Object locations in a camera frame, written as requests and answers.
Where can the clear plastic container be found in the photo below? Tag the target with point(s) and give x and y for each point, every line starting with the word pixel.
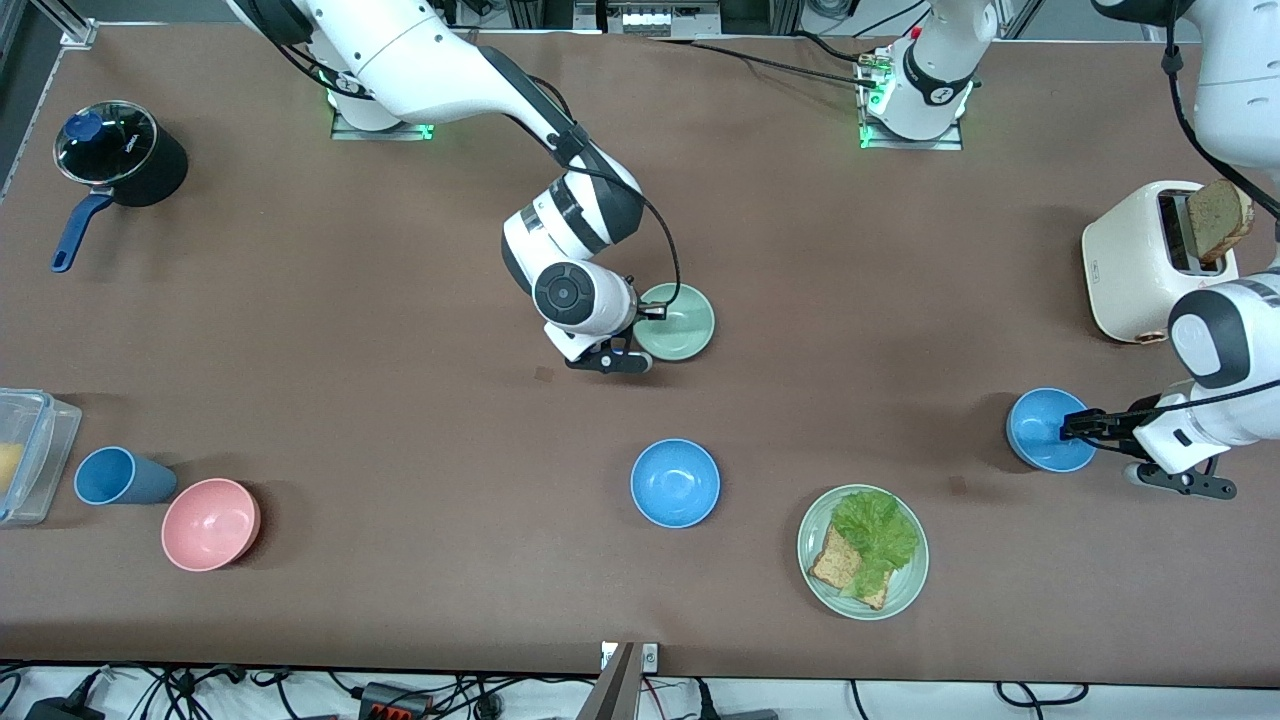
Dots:
pixel 45 430

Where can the black power strip orange switches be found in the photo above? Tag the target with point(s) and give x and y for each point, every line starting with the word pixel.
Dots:
pixel 395 705

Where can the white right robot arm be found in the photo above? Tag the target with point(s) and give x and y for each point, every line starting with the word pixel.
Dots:
pixel 420 60

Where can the blue cup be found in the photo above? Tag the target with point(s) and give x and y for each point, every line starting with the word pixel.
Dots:
pixel 125 478

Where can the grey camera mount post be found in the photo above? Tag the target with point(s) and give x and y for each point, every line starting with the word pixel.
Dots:
pixel 615 690

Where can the yellow food item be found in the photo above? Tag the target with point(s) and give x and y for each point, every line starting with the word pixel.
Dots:
pixel 8 468

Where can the glass lid blue knob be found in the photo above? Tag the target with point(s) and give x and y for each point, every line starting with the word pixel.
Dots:
pixel 115 140

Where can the white toaster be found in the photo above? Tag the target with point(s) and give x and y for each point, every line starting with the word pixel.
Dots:
pixel 1125 260

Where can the pale green plate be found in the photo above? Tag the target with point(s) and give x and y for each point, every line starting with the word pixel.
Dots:
pixel 905 580

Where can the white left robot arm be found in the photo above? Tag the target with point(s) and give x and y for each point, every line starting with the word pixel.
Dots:
pixel 1230 340

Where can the pink bowl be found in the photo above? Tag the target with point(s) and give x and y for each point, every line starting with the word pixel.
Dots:
pixel 208 525

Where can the electronics box white connectors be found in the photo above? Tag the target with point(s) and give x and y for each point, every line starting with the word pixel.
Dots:
pixel 650 18

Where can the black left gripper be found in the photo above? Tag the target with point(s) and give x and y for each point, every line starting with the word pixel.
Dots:
pixel 1118 421

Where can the black power adapter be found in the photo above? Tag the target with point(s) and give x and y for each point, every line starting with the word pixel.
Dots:
pixel 60 712

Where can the green bowl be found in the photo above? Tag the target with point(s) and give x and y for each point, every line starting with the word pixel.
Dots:
pixel 690 325

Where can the aluminium frame post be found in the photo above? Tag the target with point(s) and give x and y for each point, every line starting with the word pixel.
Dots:
pixel 70 25

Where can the brown table mat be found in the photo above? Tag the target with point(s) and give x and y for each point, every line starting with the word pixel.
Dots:
pixel 300 350

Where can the blue bowl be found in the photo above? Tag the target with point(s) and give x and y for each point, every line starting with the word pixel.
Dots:
pixel 675 483
pixel 1035 430

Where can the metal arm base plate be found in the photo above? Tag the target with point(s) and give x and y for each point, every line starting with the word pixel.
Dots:
pixel 940 143
pixel 400 133

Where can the green lettuce leaf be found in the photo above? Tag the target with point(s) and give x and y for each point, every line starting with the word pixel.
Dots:
pixel 878 530

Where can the brown bread slice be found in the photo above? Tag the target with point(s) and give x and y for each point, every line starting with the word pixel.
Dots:
pixel 832 565
pixel 1220 215

